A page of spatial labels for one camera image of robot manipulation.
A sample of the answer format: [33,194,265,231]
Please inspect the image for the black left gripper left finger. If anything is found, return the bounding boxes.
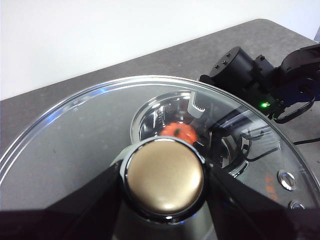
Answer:
[0,162,124,240]

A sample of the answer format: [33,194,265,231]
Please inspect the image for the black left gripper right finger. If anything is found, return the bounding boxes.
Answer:
[206,165,320,240]

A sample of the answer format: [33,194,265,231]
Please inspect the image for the glass lid with green knob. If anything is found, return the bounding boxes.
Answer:
[0,74,315,240]

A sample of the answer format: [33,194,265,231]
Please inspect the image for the orange toy pumpkin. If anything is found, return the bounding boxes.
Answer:
[159,121,199,146]

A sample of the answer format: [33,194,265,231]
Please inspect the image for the pale green electric pot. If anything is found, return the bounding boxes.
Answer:
[129,91,251,181]

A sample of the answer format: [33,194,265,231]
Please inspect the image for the pale grey right wrist camera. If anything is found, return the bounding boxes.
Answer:
[187,91,209,118]

